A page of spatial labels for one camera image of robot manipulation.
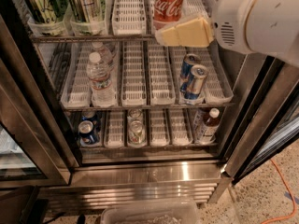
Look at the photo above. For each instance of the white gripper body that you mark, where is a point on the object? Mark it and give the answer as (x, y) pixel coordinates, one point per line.
(233, 21)

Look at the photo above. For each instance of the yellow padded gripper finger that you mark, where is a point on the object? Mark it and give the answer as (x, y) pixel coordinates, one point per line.
(192, 32)

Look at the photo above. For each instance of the red coke can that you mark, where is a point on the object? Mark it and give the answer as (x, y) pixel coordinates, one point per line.
(166, 11)

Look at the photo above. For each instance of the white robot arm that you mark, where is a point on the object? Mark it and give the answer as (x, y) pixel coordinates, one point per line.
(269, 27)

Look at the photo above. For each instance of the rear blue red bull can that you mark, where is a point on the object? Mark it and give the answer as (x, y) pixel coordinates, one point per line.
(188, 62)

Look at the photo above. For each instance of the blue red bull can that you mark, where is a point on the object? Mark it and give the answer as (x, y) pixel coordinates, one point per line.
(196, 82)
(188, 62)

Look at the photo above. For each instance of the front blue red bull can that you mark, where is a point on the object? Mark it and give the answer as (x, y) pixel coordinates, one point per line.
(196, 82)

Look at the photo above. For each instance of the white tray top shelf empty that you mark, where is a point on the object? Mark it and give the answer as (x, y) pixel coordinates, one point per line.
(129, 17)

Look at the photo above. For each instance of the white tray middle shelf centre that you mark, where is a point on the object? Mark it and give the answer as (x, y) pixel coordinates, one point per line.
(133, 88)

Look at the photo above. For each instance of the rear silver soda can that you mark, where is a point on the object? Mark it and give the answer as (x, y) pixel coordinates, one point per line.
(135, 114)

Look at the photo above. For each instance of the silver soda can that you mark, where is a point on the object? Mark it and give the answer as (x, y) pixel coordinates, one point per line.
(136, 134)
(135, 114)

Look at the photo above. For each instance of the open glass fridge door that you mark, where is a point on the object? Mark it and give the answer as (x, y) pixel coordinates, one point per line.
(268, 120)

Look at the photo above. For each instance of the green tall can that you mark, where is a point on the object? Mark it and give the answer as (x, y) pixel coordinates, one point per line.
(89, 14)
(48, 12)

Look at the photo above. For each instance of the front silver soda can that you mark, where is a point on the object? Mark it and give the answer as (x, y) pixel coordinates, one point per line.
(136, 134)

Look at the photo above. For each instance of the stainless steel fridge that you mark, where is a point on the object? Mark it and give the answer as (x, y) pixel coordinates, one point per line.
(45, 89)

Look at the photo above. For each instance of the rear blue pepsi can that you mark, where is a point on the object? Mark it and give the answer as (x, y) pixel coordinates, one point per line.
(93, 118)

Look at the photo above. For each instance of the blue pepsi can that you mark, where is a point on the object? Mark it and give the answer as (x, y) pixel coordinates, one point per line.
(93, 118)
(88, 135)

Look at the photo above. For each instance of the front blue pepsi can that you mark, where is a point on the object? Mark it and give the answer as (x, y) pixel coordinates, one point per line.
(88, 135)

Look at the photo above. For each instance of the green tall can left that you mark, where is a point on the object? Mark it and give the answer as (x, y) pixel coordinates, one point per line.
(48, 12)

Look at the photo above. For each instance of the brown tea bottle white cap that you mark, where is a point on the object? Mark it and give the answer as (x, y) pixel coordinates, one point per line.
(208, 126)

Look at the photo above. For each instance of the rear clear water bottle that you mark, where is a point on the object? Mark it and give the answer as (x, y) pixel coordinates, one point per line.
(104, 52)

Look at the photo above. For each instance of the clear water bottle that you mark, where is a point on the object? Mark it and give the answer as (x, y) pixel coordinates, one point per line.
(104, 52)
(98, 73)

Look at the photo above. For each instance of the front clear water bottle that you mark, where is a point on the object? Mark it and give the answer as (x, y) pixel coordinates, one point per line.
(98, 73)

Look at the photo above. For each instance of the clear plastic bin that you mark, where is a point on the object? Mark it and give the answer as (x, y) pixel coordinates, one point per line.
(163, 211)

